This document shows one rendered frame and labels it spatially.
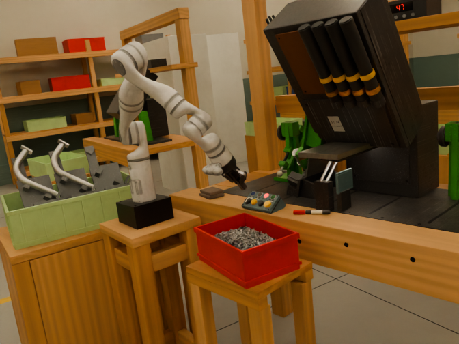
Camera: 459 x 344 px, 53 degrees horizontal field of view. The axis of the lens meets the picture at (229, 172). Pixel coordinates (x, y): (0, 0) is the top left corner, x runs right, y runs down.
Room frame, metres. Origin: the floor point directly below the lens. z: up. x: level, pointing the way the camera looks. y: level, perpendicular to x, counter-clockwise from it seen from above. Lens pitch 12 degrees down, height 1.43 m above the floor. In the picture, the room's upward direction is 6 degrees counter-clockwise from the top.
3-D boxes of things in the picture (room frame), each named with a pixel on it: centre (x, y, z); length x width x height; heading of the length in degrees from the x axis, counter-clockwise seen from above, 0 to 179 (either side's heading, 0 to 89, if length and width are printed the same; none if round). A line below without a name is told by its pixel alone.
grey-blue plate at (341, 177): (1.59, -0.41, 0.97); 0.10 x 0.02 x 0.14; 132
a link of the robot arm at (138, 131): (1.89, 0.37, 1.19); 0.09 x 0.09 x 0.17; 19
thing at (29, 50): (8.05, 2.19, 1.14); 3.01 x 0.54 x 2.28; 120
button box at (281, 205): (1.70, -0.12, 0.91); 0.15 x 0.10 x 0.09; 42
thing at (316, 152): (1.63, -0.44, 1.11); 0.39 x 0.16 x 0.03; 132
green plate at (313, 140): (1.77, -0.37, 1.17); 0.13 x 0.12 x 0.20; 42
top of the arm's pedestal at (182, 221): (1.88, 0.37, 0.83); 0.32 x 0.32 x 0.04; 37
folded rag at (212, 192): (1.97, 0.09, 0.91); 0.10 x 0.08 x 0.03; 29
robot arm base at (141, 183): (1.88, 0.37, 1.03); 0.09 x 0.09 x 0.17; 45
